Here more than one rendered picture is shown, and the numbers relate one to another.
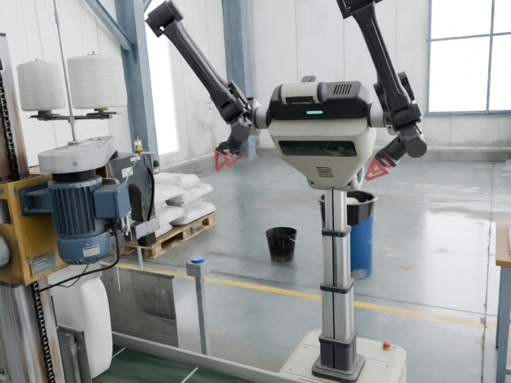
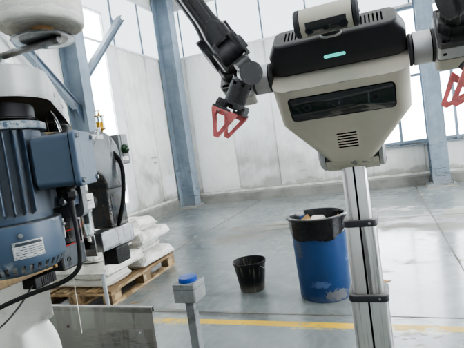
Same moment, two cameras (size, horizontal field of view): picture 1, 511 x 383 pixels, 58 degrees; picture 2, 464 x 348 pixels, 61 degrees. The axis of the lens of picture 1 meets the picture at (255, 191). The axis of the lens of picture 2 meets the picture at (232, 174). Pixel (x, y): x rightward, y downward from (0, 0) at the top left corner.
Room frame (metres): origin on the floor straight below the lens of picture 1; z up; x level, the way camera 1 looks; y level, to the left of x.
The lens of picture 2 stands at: (0.62, 0.23, 1.24)
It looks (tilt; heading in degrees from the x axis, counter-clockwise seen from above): 4 degrees down; 353
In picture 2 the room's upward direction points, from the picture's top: 8 degrees counter-clockwise
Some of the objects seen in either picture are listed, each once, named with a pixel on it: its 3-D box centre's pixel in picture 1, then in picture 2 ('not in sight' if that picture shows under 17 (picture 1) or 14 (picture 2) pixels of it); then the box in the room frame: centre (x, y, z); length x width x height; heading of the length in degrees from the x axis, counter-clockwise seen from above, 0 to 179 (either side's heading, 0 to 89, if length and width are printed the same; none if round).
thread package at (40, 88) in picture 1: (40, 86); not in sight; (1.59, 0.70, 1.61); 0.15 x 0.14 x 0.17; 62
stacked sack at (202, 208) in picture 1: (186, 213); (145, 255); (5.09, 0.80, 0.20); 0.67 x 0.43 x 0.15; 152
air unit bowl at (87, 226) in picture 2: (125, 223); (87, 224); (1.61, 0.48, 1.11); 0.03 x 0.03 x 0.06
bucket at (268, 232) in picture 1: (281, 245); (250, 274); (4.02, -0.21, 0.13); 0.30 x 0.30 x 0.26
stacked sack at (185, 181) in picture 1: (168, 181); (123, 224); (5.21, 0.99, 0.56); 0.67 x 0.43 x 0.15; 62
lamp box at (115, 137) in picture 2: (148, 163); (114, 150); (1.87, 0.43, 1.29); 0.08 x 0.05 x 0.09; 62
